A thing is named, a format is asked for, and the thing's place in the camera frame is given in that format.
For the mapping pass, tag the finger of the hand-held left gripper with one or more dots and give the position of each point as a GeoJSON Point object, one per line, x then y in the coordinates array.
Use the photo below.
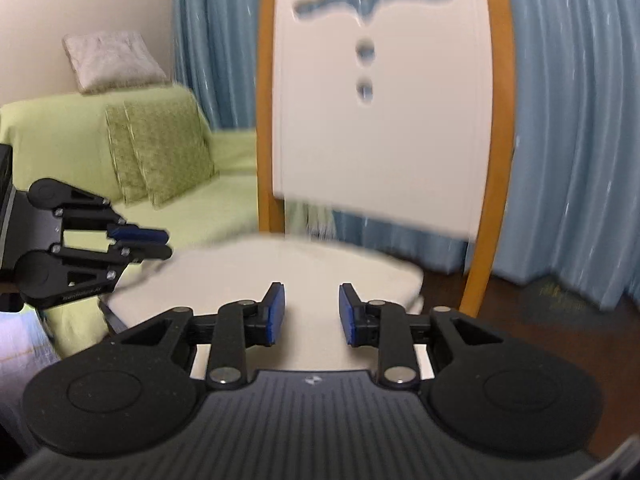
{"type": "Point", "coordinates": [150, 251]}
{"type": "Point", "coordinates": [137, 233]}

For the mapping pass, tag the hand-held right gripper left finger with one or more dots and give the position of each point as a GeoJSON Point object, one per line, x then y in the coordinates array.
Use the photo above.
{"type": "Point", "coordinates": [274, 312]}

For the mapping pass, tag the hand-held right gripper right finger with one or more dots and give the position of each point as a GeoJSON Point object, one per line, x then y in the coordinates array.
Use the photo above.
{"type": "Point", "coordinates": [346, 315]}

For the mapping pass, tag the beige pillow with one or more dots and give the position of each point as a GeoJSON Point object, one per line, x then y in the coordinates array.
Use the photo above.
{"type": "Point", "coordinates": [300, 275]}

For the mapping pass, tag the green patterned cushion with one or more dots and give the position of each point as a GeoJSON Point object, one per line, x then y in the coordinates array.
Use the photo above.
{"type": "Point", "coordinates": [120, 155]}
{"type": "Point", "coordinates": [170, 150]}

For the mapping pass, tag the green covered sofa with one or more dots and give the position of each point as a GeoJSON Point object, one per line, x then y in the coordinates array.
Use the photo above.
{"type": "Point", "coordinates": [60, 130]}

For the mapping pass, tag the grey white cushion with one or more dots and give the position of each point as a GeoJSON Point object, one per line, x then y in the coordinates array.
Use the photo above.
{"type": "Point", "coordinates": [112, 60]}

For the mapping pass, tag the white wooden chair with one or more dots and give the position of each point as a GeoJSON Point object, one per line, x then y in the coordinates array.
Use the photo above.
{"type": "Point", "coordinates": [380, 135]}

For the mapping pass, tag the blue curtain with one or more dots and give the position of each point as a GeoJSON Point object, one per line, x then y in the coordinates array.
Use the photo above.
{"type": "Point", "coordinates": [575, 135]}

